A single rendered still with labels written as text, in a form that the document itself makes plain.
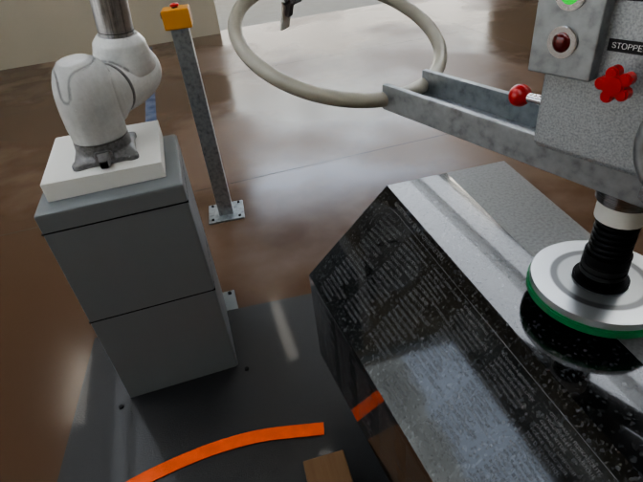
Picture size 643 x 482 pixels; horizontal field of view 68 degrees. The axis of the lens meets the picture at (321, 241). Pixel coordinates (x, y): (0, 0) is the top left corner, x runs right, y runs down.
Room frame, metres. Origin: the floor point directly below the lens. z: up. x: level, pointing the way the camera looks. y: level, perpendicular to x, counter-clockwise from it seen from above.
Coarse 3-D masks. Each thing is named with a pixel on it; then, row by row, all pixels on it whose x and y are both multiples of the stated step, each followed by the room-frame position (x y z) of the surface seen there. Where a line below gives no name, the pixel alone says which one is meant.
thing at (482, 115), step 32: (416, 96) 0.84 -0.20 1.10; (448, 96) 0.92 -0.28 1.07; (480, 96) 0.85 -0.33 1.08; (448, 128) 0.78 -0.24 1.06; (480, 128) 0.72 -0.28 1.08; (512, 128) 0.67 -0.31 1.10; (544, 160) 0.62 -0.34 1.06; (576, 160) 0.58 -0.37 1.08; (608, 192) 0.54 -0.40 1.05; (640, 192) 0.50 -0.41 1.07
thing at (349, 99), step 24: (240, 0) 1.18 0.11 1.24; (384, 0) 1.29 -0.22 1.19; (240, 24) 1.10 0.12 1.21; (432, 24) 1.18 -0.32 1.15; (240, 48) 1.01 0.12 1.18; (432, 48) 1.12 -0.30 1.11; (264, 72) 0.95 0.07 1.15; (312, 96) 0.90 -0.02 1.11; (336, 96) 0.89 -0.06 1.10; (360, 96) 0.90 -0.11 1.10; (384, 96) 0.91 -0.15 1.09
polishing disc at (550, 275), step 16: (576, 240) 0.67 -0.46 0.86; (544, 256) 0.64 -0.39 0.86; (560, 256) 0.63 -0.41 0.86; (576, 256) 0.63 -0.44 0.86; (640, 256) 0.61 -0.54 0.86; (544, 272) 0.60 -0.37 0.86; (560, 272) 0.59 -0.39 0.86; (640, 272) 0.57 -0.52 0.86; (544, 288) 0.56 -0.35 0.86; (560, 288) 0.56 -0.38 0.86; (576, 288) 0.55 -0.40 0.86; (640, 288) 0.54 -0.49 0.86; (560, 304) 0.52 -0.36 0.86; (576, 304) 0.52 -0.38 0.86; (592, 304) 0.51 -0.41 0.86; (608, 304) 0.51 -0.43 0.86; (624, 304) 0.51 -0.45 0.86; (640, 304) 0.50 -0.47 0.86; (576, 320) 0.49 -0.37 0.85; (592, 320) 0.48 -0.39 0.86; (608, 320) 0.48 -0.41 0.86; (624, 320) 0.47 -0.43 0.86; (640, 320) 0.47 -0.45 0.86
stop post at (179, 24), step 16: (176, 16) 2.30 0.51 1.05; (176, 32) 2.31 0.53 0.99; (176, 48) 2.31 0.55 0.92; (192, 48) 2.32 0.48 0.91; (192, 64) 2.32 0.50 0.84; (192, 80) 2.31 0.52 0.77; (192, 96) 2.31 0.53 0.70; (192, 112) 2.31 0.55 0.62; (208, 112) 2.32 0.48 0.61; (208, 128) 2.32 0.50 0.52; (208, 144) 2.31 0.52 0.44; (208, 160) 2.31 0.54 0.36; (224, 176) 2.32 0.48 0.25; (224, 192) 2.32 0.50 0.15; (224, 208) 2.31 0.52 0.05; (240, 208) 2.36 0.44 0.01
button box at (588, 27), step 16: (544, 0) 0.59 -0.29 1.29; (592, 0) 0.54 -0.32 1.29; (608, 0) 0.53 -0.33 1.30; (544, 16) 0.58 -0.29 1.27; (560, 16) 0.57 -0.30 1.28; (576, 16) 0.55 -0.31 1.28; (592, 16) 0.54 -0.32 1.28; (608, 16) 0.53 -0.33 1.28; (544, 32) 0.58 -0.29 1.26; (576, 32) 0.55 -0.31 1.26; (592, 32) 0.53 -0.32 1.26; (544, 48) 0.58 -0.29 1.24; (576, 48) 0.54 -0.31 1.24; (592, 48) 0.53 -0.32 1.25; (528, 64) 0.59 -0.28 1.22; (544, 64) 0.57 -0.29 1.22; (560, 64) 0.56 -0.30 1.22; (576, 64) 0.54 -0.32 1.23; (592, 64) 0.53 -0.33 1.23
